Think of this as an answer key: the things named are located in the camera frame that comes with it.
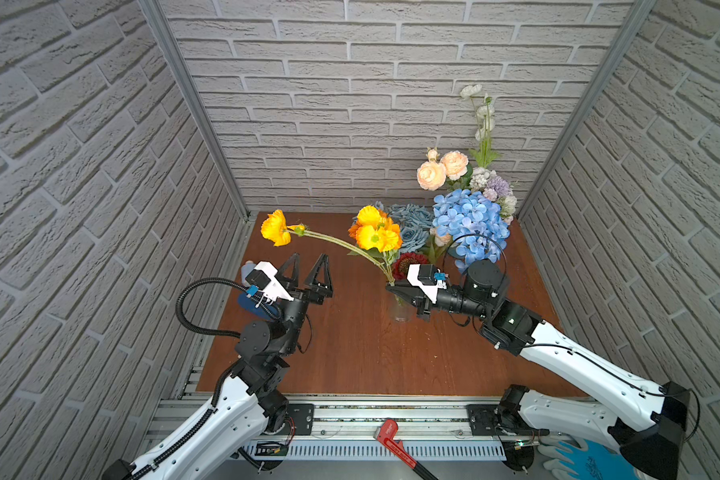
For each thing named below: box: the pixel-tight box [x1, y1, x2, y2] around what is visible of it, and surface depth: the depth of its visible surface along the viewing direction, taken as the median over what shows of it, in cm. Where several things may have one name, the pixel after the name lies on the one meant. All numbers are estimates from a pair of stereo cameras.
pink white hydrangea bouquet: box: [469, 167, 518, 225], surface depth 81 cm
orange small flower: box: [260, 205, 403, 286], surface depth 44 cm
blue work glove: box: [555, 439, 641, 480], surface depth 69 cm
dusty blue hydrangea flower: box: [388, 203, 434, 253], surface depth 70 cm
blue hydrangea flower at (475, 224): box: [432, 189, 510, 272], surface depth 57 cm
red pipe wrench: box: [373, 419, 438, 480], surface depth 71 cm
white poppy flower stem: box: [460, 84, 501, 169], surface depth 87 cm
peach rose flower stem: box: [417, 147, 473, 191], surface depth 77 cm
